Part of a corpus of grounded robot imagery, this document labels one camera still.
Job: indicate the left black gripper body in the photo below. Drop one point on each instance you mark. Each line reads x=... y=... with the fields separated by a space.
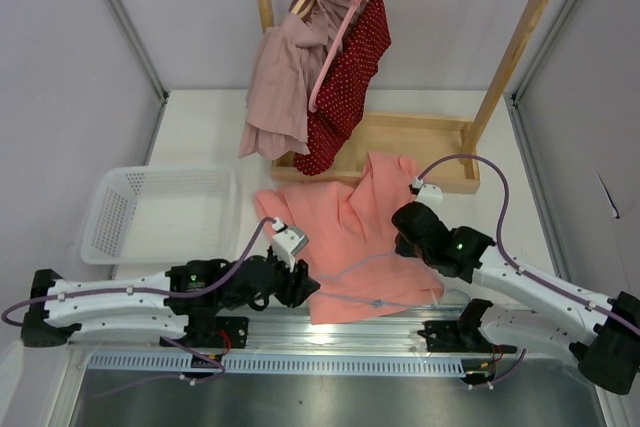
x=284 y=288

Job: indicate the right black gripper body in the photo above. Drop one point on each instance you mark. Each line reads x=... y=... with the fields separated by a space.
x=413 y=250

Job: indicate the light blue plastic hanger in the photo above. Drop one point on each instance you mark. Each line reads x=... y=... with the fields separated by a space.
x=382 y=303

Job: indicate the salmon pink skirt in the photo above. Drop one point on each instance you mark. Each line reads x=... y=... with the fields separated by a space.
x=347 y=224

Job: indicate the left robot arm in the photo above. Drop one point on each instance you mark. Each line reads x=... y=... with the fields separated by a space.
x=191 y=304

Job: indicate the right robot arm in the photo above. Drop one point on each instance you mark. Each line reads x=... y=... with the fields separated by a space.
x=597 y=334

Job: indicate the pink plastic hanger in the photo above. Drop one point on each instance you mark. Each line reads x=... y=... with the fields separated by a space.
x=337 y=43

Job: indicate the wooden clothes rack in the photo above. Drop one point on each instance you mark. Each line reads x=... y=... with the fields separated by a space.
x=425 y=138

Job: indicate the red polka dot garment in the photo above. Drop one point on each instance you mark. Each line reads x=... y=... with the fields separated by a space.
x=341 y=97

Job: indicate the white plastic basket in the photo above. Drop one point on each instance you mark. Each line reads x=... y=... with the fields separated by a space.
x=163 y=215

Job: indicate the dusty pink dress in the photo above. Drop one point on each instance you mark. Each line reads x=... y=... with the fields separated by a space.
x=285 y=69

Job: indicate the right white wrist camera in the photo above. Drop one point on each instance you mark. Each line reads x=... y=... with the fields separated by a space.
x=425 y=193

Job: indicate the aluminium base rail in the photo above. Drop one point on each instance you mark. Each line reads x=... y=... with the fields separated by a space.
x=278 y=330

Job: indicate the white slotted cable duct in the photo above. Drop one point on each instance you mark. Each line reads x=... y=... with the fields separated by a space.
x=332 y=365

